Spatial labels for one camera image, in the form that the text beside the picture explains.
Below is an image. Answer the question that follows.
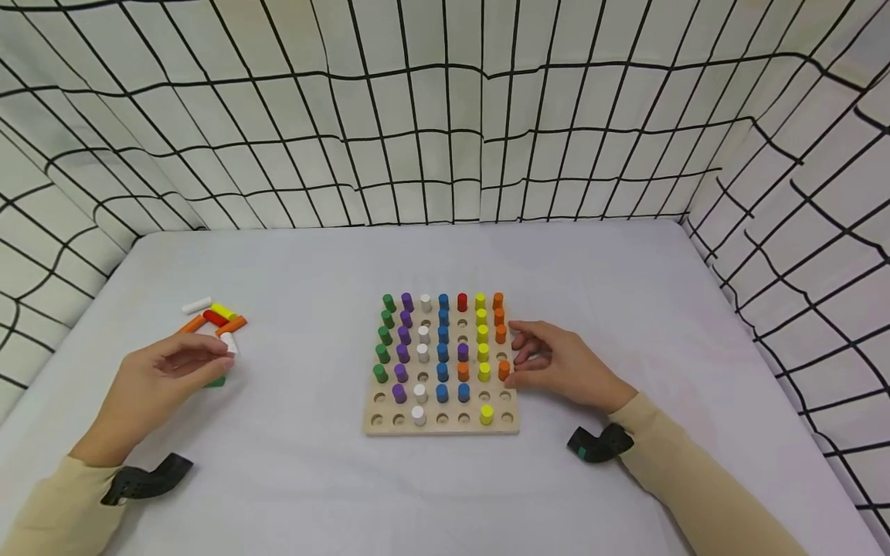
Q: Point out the black wrist band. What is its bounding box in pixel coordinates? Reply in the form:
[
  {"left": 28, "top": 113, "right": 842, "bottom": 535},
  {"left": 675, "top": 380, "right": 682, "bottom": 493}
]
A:
[
  {"left": 566, "top": 422, "right": 636, "bottom": 465},
  {"left": 100, "top": 453, "right": 195, "bottom": 507}
]

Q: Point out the person's left forearm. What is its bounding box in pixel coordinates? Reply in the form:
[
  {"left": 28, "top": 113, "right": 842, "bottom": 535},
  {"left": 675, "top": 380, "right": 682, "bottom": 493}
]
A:
[{"left": 0, "top": 454, "right": 134, "bottom": 556}]

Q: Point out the set of coloured standing pegs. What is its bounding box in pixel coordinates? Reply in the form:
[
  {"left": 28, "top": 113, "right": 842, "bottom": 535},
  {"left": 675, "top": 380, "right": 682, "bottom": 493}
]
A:
[{"left": 372, "top": 291, "right": 513, "bottom": 427}]

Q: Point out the person's right hand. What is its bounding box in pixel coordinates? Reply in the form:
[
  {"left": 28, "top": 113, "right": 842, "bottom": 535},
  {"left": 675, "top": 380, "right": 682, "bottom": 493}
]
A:
[{"left": 503, "top": 320, "right": 640, "bottom": 415}]

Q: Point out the wooden peg board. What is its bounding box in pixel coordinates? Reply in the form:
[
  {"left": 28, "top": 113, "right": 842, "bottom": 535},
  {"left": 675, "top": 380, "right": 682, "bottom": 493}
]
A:
[{"left": 362, "top": 296, "right": 522, "bottom": 438}]

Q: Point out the pile of loose lying pegs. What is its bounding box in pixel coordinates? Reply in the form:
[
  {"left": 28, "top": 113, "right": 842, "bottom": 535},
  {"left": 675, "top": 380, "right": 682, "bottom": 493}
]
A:
[{"left": 179, "top": 297, "right": 250, "bottom": 357}]

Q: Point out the person's right forearm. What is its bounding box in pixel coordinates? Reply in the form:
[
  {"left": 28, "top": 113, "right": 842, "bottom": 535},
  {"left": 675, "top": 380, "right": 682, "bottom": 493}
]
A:
[{"left": 610, "top": 392, "right": 814, "bottom": 556}]

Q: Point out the person's left hand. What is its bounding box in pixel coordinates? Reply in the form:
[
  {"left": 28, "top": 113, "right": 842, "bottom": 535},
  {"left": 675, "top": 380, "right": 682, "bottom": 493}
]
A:
[{"left": 70, "top": 332, "right": 237, "bottom": 469}]

